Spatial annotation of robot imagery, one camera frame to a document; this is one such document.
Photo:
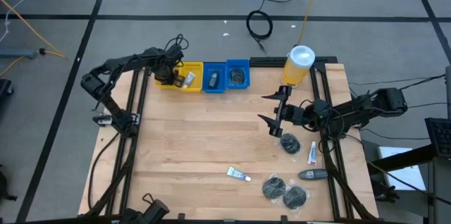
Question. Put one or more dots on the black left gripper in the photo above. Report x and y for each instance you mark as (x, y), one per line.
(165, 73)

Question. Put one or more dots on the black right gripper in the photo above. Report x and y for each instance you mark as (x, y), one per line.
(283, 115)

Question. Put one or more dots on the dark oval toiletry container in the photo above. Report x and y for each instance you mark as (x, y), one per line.
(313, 174)
(213, 80)

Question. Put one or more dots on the black round pad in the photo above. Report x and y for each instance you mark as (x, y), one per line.
(294, 197)
(290, 143)
(273, 187)
(237, 75)

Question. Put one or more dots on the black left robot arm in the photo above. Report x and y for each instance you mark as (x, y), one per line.
(123, 62)

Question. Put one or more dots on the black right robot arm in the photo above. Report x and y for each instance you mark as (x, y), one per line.
(352, 109)

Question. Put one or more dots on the yellow plastic basket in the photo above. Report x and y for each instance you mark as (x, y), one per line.
(197, 83)
(159, 82)

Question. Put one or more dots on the blue plastic basket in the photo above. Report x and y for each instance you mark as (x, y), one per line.
(207, 86)
(239, 86)

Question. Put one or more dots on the yellow wipes canister white lid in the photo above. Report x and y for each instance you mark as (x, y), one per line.
(297, 67)

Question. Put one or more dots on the white red toothpaste tube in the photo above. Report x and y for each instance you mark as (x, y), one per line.
(312, 154)

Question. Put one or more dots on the white blue toothpaste tube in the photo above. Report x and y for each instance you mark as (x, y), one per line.
(236, 173)

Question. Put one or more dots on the black stand bar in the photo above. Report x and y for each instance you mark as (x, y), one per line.
(401, 158)

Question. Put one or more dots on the white board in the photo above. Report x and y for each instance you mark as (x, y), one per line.
(405, 174)

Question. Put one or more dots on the grey metal floor base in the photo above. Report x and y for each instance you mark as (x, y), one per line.
(17, 54)

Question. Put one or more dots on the black keyboard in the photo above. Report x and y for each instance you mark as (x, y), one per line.
(439, 136)

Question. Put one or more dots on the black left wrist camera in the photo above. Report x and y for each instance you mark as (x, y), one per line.
(175, 55)

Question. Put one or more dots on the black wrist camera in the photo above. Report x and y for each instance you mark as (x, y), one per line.
(175, 55)
(321, 106)

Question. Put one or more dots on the black aluminium station frame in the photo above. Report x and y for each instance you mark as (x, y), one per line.
(267, 62)

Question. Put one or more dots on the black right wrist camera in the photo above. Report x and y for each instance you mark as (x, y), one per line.
(321, 106)

